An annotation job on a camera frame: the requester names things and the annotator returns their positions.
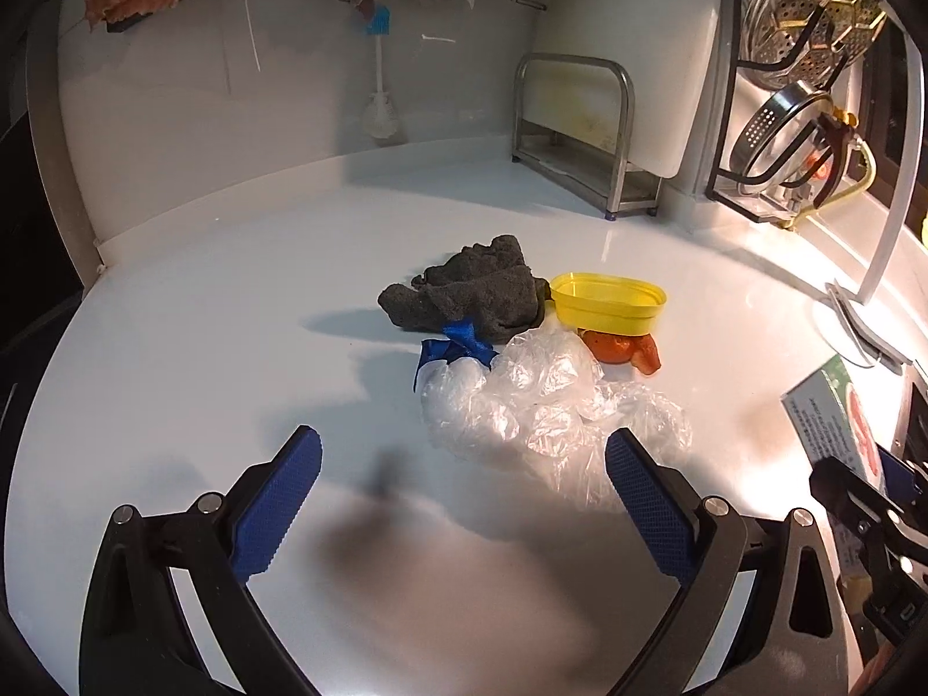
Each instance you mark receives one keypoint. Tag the dark grey cloth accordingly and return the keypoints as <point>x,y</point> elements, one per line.
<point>471,290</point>

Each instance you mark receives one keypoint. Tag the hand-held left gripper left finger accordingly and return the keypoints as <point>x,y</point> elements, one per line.
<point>279,500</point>

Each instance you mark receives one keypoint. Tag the blue plastic strip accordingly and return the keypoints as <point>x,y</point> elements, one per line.
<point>457,344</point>

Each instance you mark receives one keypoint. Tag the bottle brush blue band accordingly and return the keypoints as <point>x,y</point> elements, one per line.
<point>379,87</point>

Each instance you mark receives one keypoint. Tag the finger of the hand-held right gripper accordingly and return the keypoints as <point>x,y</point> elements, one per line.
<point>895,470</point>
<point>848,493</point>

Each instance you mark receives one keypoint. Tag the metal cutting board rack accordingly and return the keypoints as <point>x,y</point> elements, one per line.
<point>623,130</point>

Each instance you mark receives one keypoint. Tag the yellow plastic tub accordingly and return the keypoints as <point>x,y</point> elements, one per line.
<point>609,304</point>

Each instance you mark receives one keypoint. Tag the orange plastic scrap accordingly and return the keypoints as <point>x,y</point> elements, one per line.
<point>616,349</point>

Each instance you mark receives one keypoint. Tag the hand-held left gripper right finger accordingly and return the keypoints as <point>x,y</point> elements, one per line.
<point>649,507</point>

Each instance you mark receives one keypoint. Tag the steel strainer lid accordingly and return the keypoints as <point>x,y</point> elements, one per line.
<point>776,130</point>

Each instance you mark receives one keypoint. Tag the white cutting board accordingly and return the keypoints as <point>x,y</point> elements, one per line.
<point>638,36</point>

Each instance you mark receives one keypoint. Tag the clear plastic bag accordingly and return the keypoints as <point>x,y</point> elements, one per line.
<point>551,384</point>

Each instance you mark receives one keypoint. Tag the small printed cardboard carton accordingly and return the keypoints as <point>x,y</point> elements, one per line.
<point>826,406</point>

